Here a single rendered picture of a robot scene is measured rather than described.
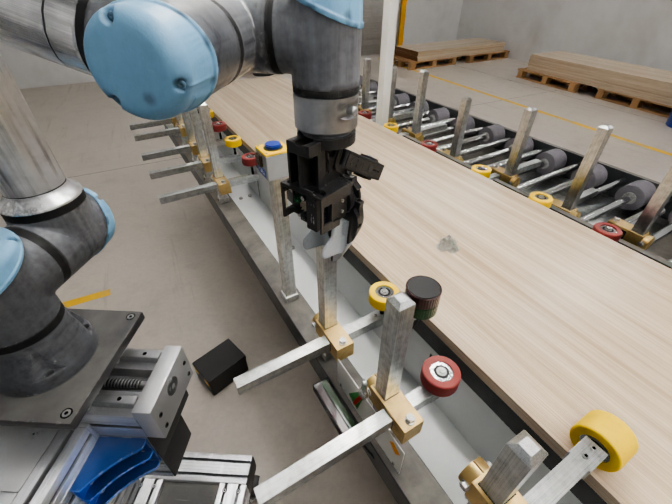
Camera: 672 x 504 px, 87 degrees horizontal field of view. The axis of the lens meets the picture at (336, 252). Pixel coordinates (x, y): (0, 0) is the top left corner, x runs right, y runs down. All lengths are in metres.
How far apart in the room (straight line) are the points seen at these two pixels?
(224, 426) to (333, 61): 1.61
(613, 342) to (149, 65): 1.00
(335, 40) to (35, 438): 0.76
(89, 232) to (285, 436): 1.25
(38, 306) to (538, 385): 0.89
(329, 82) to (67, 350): 0.58
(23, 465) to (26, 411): 0.10
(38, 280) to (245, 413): 1.28
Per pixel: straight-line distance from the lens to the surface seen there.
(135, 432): 0.79
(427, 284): 0.62
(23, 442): 0.85
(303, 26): 0.40
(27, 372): 0.74
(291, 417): 1.76
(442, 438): 1.07
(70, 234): 0.72
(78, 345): 0.74
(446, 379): 0.81
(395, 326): 0.61
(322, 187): 0.45
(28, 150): 0.69
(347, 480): 1.65
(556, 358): 0.94
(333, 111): 0.41
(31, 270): 0.68
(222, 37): 0.35
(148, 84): 0.30
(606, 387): 0.95
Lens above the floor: 1.56
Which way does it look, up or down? 38 degrees down
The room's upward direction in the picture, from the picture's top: straight up
